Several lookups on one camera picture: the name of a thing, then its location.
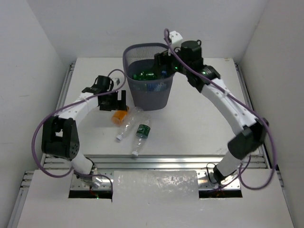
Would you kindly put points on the grey mesh waste bin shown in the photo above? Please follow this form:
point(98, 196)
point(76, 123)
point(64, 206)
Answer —
point(138, 58)

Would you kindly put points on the clear bottle white cap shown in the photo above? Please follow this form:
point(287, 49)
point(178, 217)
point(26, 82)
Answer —
point(129, 122)

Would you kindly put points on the aluminium front rail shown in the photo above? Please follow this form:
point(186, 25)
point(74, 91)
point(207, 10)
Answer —
point(107, 164)

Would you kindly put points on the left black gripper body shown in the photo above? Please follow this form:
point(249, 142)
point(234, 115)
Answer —
point(118, 103)

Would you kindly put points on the clear bottle blue label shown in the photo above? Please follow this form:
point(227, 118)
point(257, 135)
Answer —
point(156, 87)

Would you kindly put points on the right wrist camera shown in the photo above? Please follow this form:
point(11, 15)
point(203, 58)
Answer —
point(175, 40)

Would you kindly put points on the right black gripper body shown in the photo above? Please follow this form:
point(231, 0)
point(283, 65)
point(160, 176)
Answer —
point(173, 65)

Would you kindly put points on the clear bottle dark green label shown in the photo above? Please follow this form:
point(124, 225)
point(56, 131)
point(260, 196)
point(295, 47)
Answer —
point(141, 134)

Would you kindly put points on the orange juice bottle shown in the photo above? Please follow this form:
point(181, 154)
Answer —
point(119, 116)

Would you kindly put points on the green plastic bottle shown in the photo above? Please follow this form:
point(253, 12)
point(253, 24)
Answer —
point(145, 76)

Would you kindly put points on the clear bottle colourful label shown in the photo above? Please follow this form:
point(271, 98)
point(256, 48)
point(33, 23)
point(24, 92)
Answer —
point(164, 74)

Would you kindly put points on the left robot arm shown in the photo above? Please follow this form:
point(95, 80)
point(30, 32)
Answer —
point(60, 135)

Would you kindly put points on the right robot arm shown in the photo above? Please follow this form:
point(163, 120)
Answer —
point(250, 132)

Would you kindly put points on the left aluminium side rail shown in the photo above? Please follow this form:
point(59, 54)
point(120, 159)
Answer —
point(61, 100)

